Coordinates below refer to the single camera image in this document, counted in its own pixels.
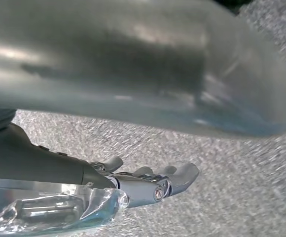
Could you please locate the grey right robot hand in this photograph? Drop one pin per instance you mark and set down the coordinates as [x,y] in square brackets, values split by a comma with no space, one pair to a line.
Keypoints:
[133,65]

